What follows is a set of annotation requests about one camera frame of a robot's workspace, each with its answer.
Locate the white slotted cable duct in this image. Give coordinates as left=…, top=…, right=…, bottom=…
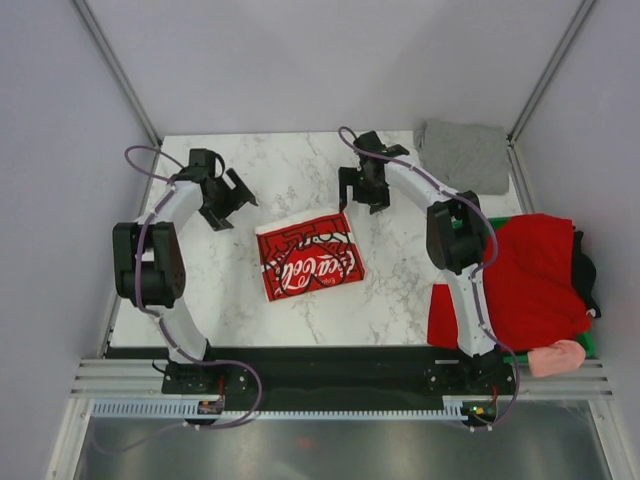
left=91, top=397, right=468, bottom=421

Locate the green plastic bin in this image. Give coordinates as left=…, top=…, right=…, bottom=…
left=487, top=214, right=596, bottom=364

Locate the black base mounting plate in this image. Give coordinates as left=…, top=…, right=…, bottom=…
left=159, top=344, right=519, bottom=416

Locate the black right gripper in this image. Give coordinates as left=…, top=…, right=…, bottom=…
left=339, top=166, right=391, bottom=214

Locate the aluminium frame post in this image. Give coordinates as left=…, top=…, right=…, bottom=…
left=507, top=0, right=598, bottom=146
left=70, top=0, right=162, bottom=146

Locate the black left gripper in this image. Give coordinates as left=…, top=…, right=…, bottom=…
left=200, top=170, right=257, bottom=232

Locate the aluminium frame post right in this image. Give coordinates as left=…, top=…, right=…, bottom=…
left=507, top=0, right=598, bottom=146

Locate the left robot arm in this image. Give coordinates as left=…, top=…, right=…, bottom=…
left=112, top=148, right=257, bottom=395

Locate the aluminium front rail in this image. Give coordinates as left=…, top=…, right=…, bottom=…
left=70, top=359, right=613, bottom=401

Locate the aluminium frame post left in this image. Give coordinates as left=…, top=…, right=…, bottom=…
left=70, top=0, right=162, bottom=146

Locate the folded grey t shirt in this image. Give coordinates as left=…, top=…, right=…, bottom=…
left=413, top=119, right=509, bottom=195

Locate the black t shirt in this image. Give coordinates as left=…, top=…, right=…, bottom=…
left=571, top=230, right=601, bottom=319

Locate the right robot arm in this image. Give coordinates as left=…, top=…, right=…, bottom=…
left=338, top=127, right=500, bottom=394

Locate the pink t shirt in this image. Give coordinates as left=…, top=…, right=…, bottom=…
left=527, top=340, right=586, bottom=378

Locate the white red printed t shirt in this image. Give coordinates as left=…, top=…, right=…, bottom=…
left=255, top=208, right=366, bottom=302

